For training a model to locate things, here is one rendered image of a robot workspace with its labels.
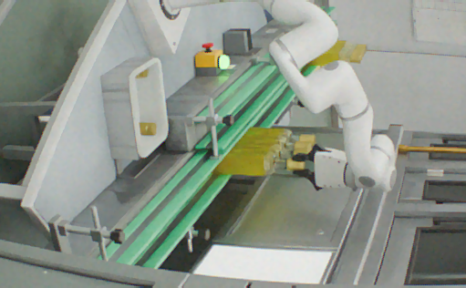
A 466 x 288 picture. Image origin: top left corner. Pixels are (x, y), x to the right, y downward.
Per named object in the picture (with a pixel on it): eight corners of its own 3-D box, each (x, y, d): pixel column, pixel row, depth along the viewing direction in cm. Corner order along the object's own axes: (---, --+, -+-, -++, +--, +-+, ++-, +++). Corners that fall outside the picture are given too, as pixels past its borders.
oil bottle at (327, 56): (296, 65, 299) (359, 67, 289) (295, 52, 297) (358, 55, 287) (300, 62, 304) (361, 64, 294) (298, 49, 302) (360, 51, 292)
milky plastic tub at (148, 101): (112, 159, 176) (142, 161, 173) (101, 75, 168) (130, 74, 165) (140, 135, 192) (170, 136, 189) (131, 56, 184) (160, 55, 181)
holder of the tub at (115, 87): (115, 178, 179) (140, 180, 176) (99, 76, 169) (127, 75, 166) (141, 153, 194) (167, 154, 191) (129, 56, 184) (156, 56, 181)
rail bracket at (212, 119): (190, 159, 191) (233, 161, 187) (182, 99, 185) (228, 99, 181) (193, 155, 194) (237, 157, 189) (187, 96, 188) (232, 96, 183)
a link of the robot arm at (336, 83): (347, 77, 175) (299, 108, 175) (311, 12, 164) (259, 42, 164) (373, 104, 161) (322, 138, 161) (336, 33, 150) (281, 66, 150)
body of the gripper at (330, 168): (358, 185, 188) (324, 179, 194) (358, 149, 184) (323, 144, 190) (347, 195, 182) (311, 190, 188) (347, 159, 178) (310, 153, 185)
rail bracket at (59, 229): (40, 271, 137) (128, 289, 130) (22, 201, 132) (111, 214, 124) (50, 261, 142) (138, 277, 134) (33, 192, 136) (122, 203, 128)
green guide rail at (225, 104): (192, 123, 192) (220, 124, 189) (191, 119, 191) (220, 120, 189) (321, 7, 345) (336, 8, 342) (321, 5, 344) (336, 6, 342)
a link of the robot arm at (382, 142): (383, 159, 167) (395, 132, 172) (346, 154, 173) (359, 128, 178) (391, 199, 177) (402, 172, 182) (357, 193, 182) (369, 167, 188)
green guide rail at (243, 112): (195, 149, 194) (222, 150, 192) (194, 146, 194) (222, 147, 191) (322, 21, 347) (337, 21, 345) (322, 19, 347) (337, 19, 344)
